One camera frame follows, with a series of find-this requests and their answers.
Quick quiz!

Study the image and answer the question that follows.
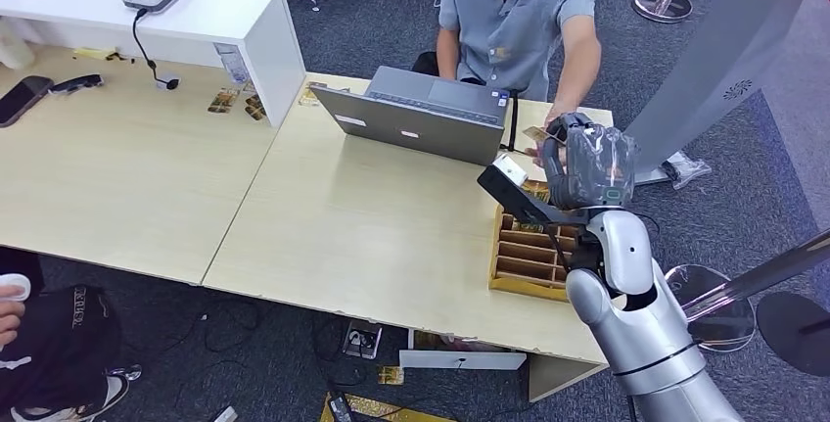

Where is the wooden slotted card tray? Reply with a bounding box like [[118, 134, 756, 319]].
[[487, 178, 588, 305]]

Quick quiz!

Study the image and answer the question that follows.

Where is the white desk shelf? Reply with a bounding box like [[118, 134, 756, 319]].
[[0, 0, 307, 129]]

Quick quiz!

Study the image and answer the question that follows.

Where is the black power adapter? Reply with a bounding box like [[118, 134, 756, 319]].
[[326, 393, 355, 422]]

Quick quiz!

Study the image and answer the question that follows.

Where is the person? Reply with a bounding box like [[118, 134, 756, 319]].
[[0, 247, 143, 422], [410, 0, 604, 168]]

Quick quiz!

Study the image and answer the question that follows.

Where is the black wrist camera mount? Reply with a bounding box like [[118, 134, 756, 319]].
[[476, 153, 591, 228]]

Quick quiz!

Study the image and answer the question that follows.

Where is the black round base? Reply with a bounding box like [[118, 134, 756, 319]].
[[755, 292, 830, 379]]

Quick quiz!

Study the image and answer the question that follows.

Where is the white handheld device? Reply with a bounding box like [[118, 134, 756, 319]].
[[0, 273, 32, 305]]

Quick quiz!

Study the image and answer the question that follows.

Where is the yellow sticky note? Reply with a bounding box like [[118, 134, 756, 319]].
[[70, 47, 122, 63]]

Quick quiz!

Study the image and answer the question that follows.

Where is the grey laptop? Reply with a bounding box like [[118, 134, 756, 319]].
[[308, 65, 510, 168]]

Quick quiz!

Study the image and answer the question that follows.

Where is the black smartphone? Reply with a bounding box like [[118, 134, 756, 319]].
[[0, 75, 55, 129]]

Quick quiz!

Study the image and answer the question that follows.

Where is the black elongated gadget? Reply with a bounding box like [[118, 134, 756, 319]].
[[49, 73, 105, 97]]

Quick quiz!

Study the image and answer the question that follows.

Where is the paper label sticker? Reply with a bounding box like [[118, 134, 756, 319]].
[[212, 42, 253, 87]]

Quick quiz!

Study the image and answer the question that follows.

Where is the person's left hand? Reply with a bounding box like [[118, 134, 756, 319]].
[[525, 103, 574, 168]]

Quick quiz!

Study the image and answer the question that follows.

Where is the person's hand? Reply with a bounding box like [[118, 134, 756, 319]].
[[0, 301, 27, 351]]

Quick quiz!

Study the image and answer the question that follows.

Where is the black antenna stick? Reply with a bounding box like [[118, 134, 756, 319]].
[[506, 89, 521, 154]]

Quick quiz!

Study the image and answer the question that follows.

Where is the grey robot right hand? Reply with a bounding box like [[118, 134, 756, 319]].
[[541, 112, 639, 212]]

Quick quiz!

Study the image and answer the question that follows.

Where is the gold flat package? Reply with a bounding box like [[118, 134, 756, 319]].
[[319, 393, 455, 422]]

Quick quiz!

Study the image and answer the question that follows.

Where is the black cable with plug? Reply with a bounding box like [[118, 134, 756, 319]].
[[131, 8, 181, 91]]

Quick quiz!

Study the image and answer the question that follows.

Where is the silver kiosk stand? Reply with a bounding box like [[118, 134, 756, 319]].
[[623, 0, 830, 186]]

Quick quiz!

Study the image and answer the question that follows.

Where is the crumpled clear plastic bag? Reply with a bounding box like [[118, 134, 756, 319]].
[[661, 151, 714, 191]]

